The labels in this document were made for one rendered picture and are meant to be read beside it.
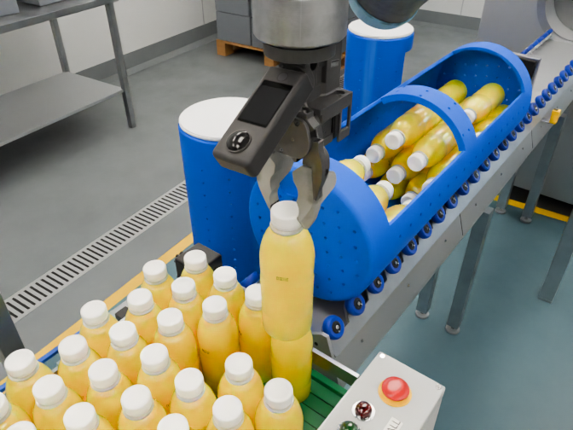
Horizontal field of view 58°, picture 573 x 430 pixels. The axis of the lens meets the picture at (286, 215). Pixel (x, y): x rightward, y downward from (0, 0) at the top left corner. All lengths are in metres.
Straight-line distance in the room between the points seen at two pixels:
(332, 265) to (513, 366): 1.46
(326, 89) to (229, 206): 1.01
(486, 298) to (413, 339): 0.45
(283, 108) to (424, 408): 0.43
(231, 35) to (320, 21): 4.65
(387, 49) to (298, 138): 1.77
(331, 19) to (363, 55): 1.81
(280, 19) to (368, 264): 0.52
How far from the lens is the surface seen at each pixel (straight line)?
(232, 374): 0.75
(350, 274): 0.94
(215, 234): 1.61
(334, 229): 0.90
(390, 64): 2.32
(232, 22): 5.09
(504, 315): 2.51
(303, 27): 0.48
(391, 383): 0.73
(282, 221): 0.59
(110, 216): 3.03
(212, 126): 1.49
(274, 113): 0.49
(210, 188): 1.52
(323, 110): 0.53
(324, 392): 0.97
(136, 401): 0.75
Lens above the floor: 1.69
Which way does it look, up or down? 36 degrees down
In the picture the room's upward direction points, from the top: straight up
